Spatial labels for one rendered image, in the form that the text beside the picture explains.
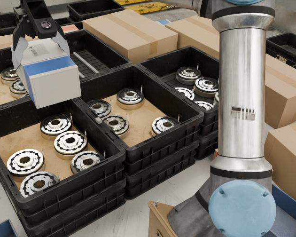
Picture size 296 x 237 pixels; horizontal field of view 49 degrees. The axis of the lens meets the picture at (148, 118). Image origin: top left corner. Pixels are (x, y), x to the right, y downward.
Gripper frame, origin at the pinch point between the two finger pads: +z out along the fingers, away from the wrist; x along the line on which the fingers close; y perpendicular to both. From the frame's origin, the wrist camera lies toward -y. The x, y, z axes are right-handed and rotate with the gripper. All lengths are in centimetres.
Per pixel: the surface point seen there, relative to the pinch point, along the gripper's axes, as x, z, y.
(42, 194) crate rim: 11.8, 18.7, -26.5
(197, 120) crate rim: -38.3, 19.3, -21.6
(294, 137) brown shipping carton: -67, 26, -38
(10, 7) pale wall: -45, 95, 326
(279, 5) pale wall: -314, 85, 165
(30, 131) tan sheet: 6.4, 28.4, 9.9
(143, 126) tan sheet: -28.2, 28.5, -6.2
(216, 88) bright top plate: -63, 26, -3
